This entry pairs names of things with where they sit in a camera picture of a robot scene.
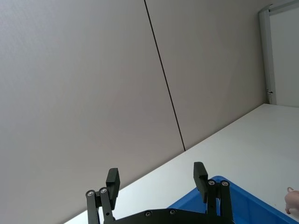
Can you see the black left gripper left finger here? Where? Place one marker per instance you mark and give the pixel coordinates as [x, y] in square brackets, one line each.
[113, 184]

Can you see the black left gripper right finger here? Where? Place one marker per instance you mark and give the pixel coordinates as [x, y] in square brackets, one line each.
[200, 177]

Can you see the person's hand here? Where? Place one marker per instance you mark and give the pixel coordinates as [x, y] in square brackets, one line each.
[293, 200]

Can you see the blue plastic bin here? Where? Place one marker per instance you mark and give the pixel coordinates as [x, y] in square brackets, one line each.
[252, 210]

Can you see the white door panel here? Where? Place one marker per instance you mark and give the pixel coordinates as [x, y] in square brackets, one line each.
[286, 58]

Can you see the grey metal door frame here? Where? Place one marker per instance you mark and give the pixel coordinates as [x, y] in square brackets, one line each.
[265, 51]

